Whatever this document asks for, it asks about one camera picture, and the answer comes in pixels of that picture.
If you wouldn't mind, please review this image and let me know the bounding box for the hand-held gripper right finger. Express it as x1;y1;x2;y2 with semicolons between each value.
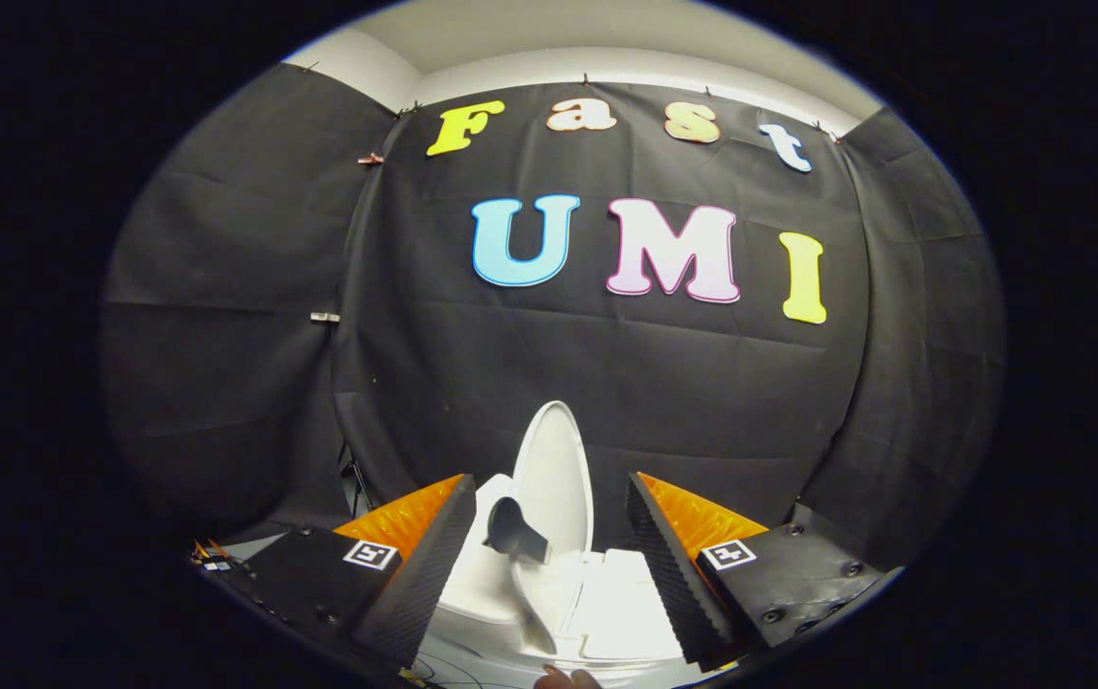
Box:
626;471;900;674

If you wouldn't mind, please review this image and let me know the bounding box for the white toilet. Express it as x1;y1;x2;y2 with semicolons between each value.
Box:
434;473;689;668

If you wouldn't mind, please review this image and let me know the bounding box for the white toilet lid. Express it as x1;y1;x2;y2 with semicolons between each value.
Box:
483;400;596;657

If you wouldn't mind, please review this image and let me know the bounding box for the black tripod stand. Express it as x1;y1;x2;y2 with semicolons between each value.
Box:
340;442;377;520

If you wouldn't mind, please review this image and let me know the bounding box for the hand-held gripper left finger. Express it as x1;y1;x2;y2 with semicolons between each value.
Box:
221;473;479;669

